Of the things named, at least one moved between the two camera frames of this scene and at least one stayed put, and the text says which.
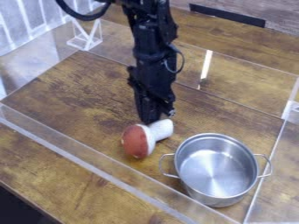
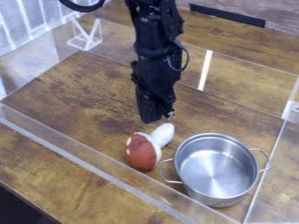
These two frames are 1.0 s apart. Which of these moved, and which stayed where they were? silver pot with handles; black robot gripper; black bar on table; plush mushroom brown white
Moved: plush mushroom brown white
Stayed: black bar on table; silver pot with handles; black robot gripper
